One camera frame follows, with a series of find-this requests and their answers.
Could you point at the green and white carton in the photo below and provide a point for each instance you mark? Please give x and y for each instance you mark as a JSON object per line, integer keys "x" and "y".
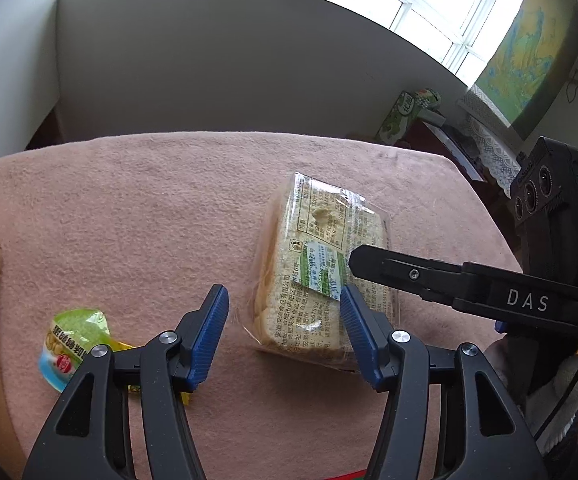
{"x": 401, "y": 115}

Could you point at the yellow snack packet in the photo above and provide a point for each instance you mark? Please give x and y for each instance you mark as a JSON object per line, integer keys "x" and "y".
{"x": 126, "y": 350}

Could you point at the white cabinet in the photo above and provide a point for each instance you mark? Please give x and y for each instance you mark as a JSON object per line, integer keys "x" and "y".
{"x": 9, "y": 50}

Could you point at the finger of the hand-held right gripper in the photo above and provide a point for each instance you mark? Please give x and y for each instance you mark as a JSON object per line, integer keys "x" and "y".
{"x": 419, "y": 275}
{"x": 500, "y": 326}

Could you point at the green jelly cup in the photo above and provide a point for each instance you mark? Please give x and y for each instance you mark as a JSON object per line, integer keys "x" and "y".
{"x": 71, "y": 340}

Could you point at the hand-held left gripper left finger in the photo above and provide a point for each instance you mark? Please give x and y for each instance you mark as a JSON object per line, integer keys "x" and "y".
{"x": 209, "y": 340}

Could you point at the red and white snack packet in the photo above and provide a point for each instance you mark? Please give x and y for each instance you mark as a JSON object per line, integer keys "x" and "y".
{"x": 351, "y": 475}

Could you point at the dark wooden cabinet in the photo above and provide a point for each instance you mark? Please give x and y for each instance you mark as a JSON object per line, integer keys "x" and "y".
{"x": 449, "y": 155}

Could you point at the white framed window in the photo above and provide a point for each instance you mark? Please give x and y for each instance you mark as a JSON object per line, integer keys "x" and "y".
{"x": 419, "y": 5}

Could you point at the wall map poster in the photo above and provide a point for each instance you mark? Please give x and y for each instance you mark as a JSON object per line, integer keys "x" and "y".
{"x": 529, "y": 45}

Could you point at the white lace cloth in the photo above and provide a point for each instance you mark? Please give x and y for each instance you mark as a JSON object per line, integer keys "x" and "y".
{"x": 491, "y": 150}

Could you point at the person's right hand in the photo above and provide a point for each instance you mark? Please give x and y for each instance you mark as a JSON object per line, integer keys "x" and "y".
{"x": 511, "y": 365}

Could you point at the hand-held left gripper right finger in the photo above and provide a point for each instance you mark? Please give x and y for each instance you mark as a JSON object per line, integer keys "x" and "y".
{"x": 359, "y": 335}

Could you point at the sliced bread packet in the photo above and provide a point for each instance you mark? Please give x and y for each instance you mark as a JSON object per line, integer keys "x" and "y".
{"x": 309, "y": 270}

